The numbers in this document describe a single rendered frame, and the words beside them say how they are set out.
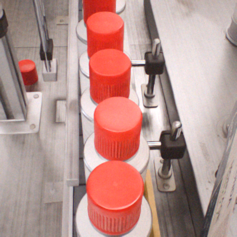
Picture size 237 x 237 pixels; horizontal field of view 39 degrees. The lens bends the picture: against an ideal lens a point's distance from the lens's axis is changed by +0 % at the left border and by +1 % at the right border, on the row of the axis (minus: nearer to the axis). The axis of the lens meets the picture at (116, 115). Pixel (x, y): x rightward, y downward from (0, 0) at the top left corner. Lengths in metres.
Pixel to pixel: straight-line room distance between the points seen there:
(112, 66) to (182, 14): 0.46
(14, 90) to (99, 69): 0.27
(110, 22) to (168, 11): 0.41
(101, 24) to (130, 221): 0.17
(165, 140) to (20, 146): 0.23
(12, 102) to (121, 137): 0.33
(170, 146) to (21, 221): 0.22
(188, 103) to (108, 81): 0.28
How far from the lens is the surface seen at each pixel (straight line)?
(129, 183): 0.19
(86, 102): 0.28
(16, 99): 0.52
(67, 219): 0.41
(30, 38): 0.72
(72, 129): 0.37
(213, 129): 0.49
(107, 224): 0.20
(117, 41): 0.30
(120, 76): 0.25
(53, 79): 0.54
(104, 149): 0.23
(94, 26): 0.29
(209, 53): 0.62
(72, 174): 0.34
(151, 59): 0.52
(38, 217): 0.47
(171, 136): 0.41
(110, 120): 0.22
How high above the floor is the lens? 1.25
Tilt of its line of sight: 50 degrees down
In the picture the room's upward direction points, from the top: 2 degrees clockwise
